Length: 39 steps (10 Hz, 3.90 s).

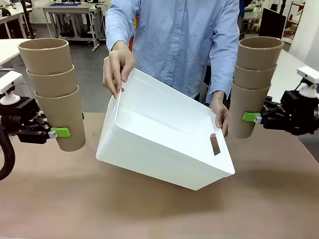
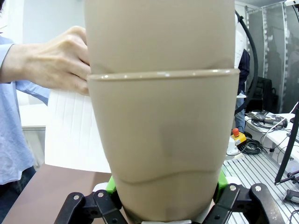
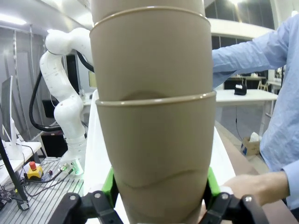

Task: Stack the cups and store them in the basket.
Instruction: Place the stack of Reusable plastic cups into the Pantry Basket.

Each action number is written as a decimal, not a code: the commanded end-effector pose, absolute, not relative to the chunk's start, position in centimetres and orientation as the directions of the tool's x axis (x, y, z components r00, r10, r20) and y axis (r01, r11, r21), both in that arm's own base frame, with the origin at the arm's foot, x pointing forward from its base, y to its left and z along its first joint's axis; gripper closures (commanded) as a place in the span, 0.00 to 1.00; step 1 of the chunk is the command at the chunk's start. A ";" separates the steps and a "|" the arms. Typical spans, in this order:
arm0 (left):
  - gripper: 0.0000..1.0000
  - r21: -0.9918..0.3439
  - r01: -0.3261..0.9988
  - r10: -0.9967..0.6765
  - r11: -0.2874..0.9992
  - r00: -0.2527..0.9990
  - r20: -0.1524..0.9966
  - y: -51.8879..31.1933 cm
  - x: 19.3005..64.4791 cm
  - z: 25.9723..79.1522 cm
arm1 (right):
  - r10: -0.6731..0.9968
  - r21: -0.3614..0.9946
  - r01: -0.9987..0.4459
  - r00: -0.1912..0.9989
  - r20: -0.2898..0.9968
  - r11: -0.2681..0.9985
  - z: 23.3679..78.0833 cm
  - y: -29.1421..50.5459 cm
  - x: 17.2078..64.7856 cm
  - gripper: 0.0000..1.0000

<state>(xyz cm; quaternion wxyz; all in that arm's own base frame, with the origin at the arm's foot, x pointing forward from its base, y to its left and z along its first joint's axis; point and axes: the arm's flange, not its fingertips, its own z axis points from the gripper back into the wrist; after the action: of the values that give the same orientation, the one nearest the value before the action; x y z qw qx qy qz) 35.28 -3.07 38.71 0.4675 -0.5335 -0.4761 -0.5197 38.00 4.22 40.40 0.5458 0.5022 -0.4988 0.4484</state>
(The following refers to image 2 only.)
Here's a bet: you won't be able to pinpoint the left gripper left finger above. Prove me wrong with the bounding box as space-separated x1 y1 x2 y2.
54 176 128 224

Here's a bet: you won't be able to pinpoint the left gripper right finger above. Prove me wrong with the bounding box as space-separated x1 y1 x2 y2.
200 169 287 224

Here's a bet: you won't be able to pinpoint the white plastic basket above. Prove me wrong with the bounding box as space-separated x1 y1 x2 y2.
44 90 112 174

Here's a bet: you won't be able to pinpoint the tan plastic cup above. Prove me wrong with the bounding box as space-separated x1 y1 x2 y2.
84 0 236 73
86 68 241 223

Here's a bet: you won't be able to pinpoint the person's right forearm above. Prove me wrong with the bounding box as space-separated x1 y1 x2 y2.
0 43 28 84

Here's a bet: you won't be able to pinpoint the person's right hand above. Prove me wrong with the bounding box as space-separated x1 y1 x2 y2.
23 25 92 96

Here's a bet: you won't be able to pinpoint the yellow red emergency stop button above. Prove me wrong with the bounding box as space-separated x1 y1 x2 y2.
232 127 247 147

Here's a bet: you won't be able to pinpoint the white desk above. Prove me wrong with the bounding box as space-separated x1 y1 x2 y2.
244 112 299 164

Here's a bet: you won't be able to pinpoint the person in light blue shirt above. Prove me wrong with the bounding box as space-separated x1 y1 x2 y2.
0 0 51 203

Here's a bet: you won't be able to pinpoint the black chair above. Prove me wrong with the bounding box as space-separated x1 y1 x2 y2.
245 77 279 114

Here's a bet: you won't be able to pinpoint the bystander in dark shirt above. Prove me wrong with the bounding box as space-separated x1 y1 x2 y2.
234 48 251 133

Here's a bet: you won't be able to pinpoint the aluminium slotted base plate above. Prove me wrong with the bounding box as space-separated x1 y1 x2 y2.
221 149 299 224

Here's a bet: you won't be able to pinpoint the coiled black cables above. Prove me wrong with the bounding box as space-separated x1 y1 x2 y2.
238 137 263 156

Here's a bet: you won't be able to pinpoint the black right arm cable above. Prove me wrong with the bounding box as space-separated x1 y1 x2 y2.
235 10 259 115

